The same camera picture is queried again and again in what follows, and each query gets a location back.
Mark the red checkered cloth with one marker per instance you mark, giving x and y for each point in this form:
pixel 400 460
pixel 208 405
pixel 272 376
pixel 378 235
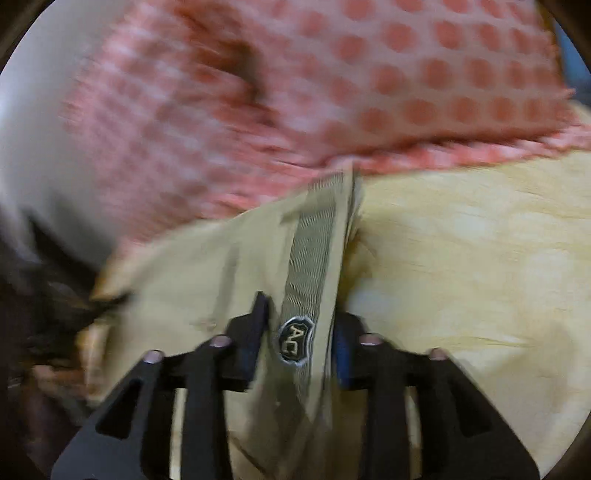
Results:
pixel 184 152

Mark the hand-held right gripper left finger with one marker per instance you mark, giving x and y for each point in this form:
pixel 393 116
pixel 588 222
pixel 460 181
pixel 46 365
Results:
pixel 250 345

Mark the yellow bed sheet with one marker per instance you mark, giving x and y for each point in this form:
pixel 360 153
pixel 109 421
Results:
pixel 480 277

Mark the dark cloth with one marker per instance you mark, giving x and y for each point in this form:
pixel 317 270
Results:
pixel 37 314

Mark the red dotted pillow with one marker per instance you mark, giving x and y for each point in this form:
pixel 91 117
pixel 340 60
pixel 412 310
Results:
pixel 415 69

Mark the khaki pants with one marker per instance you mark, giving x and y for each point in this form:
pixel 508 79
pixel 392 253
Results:
pixel 258 258

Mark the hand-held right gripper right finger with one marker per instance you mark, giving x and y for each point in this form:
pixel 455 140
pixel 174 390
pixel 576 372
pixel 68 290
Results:
pixel 342 356

